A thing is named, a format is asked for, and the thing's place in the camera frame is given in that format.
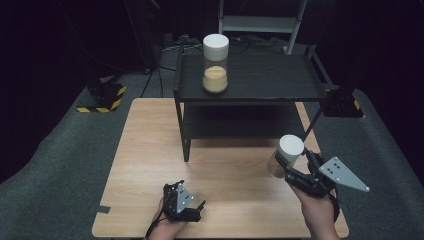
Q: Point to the jar of yellow powder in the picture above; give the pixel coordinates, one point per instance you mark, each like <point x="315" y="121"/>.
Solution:
<point x="215" y="78"/>

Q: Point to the person's right hand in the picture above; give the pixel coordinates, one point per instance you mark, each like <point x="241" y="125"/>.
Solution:
<point x="316" y="210"/>

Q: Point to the black two-tier shelf rack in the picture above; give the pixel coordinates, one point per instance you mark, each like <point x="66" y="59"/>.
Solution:
<point x="266" y="78"/>

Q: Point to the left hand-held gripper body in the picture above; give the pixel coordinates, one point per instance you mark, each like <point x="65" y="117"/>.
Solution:
<point x="183" y="200"/>

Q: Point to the black yellow striped stand base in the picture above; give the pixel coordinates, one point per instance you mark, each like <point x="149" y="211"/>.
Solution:
<point x="106" y="96"/>
<point x="343" y="105"/>

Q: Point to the white metal stand frame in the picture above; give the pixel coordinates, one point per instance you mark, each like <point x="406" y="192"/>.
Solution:
<point x="258" y="24"/>

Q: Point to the person's left hand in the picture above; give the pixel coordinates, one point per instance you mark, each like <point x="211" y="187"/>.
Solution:
<point x="164" y="230"/>

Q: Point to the clear jar with white lid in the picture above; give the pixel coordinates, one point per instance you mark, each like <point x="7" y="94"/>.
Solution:
<point x="290" y="146"/>

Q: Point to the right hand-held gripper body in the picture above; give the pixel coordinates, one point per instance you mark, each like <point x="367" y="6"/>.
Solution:
<point x="340" y="173"/>

